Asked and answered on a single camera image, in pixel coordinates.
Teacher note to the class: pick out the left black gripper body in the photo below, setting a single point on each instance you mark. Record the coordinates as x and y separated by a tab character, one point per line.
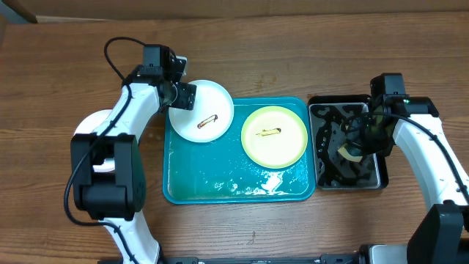
181	97

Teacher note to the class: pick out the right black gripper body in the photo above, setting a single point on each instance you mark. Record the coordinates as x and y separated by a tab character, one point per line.
375	138

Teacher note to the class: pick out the white plate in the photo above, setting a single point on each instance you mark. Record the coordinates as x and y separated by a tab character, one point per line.
87	126
211	116

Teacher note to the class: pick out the yellow green sponge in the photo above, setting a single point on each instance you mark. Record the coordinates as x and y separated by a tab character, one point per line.
350	153

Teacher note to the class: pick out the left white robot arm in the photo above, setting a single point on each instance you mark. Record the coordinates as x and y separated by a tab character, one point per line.
107	179

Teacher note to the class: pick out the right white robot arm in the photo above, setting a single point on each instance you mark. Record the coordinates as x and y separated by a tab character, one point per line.
414	126

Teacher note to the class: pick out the black water tray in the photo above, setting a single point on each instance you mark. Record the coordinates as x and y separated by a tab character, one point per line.
333	171

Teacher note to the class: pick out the teal plastic tray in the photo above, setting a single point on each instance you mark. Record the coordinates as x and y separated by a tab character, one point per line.
221	172

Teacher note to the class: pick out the yellow-green rimmed plate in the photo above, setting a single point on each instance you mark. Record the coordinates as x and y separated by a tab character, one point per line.
274	137

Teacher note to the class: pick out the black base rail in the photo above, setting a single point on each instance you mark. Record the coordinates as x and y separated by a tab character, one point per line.
354	258

